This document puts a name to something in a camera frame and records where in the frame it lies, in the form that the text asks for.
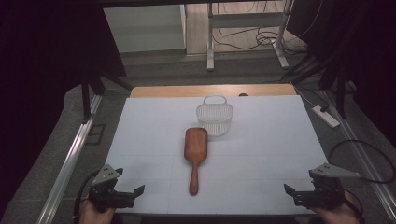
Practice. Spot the white foam board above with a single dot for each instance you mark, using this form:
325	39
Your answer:
264	161

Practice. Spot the white metal desk frame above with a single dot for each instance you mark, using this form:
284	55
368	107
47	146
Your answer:
246	19

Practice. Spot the black tripod stand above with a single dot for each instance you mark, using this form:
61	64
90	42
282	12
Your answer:
93	84
341	90

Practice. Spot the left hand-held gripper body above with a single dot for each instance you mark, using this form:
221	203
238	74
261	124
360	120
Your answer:
106	197

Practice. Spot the brown wooden paddle brush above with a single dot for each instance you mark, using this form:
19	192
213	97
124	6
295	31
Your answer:
195	146

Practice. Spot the white cabinet panel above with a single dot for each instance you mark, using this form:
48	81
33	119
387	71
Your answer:
144	28

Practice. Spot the person's right hand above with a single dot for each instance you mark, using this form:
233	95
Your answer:
341	216

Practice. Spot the dark floor frame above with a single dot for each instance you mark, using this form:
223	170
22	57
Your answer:
96	134

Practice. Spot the white plastic basket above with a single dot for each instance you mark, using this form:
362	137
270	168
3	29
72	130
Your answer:
214	119

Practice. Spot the small dark round object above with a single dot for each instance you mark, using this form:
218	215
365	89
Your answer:
243	94

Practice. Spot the aluminium rail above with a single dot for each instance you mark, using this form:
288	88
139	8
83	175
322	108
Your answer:
361	152
68	168

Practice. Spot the person's left hand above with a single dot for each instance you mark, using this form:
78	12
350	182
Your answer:
93	216

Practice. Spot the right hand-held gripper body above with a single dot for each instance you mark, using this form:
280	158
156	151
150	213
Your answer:
323	196

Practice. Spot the white power strip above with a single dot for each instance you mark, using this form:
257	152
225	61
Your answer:
325	116

